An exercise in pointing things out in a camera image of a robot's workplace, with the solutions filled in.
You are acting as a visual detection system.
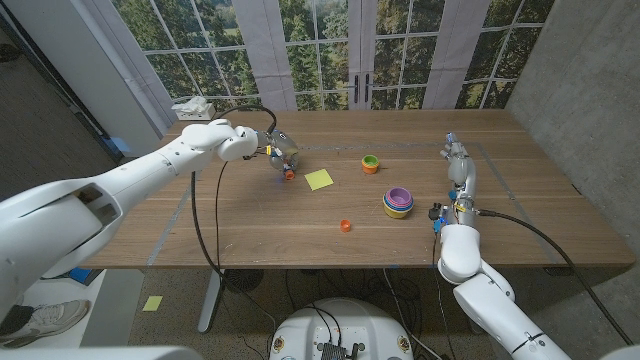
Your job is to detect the white robot torso base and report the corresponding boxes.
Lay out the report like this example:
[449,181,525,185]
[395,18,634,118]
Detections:
[269,297,415,360]

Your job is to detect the blue black pad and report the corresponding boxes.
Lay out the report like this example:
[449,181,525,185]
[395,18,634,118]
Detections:
[67,267,94,286]

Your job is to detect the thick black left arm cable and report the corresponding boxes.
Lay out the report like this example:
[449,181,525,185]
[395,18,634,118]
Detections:
[189,103,279,284]

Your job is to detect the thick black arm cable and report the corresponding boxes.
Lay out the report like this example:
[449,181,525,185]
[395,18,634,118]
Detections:
[477,208,635,347]
[189,103,279,284]

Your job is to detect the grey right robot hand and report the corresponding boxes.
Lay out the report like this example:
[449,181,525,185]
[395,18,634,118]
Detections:
[439,132,479,215]

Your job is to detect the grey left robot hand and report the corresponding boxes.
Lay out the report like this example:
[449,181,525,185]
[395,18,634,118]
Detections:
[262,128,301,180]

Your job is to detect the black round floor fixture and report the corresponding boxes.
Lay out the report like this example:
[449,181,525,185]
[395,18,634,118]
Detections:
[223,268,265,294]

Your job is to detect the white power strip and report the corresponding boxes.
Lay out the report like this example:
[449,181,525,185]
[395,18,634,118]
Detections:
[175,103,217,122]

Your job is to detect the stacked purple yellow toy cups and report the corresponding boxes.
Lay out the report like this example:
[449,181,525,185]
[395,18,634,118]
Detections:
[382,186,416,220]

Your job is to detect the crumpled white tissue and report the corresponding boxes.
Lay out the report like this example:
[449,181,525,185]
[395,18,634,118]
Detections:
[171,96,209,114]

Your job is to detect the white table leg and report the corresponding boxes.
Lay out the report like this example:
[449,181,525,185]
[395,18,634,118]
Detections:
[197,268,226,334]

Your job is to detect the grey sneaker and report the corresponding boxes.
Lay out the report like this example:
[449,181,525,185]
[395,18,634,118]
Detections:
[0,298,92,350]

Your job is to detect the thin black left wrist wire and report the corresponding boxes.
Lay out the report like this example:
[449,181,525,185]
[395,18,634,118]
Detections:
[213,158,230,274]

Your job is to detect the printed window backdrop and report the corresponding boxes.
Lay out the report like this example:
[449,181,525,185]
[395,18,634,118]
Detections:
[82,0,556,112]

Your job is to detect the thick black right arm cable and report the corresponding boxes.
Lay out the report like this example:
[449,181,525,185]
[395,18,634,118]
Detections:
[477,208,635,347]

